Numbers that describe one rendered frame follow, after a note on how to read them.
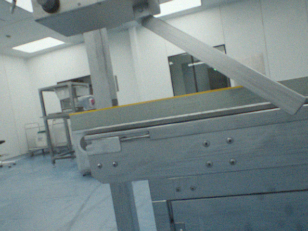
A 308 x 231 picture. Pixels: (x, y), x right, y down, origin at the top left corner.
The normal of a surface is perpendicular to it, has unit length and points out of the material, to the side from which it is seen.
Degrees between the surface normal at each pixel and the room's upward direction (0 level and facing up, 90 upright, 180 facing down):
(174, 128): 90
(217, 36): 90
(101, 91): 90
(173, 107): 90
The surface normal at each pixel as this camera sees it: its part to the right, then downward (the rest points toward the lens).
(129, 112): -0.18, 0.08
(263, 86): -0.70, 0.10
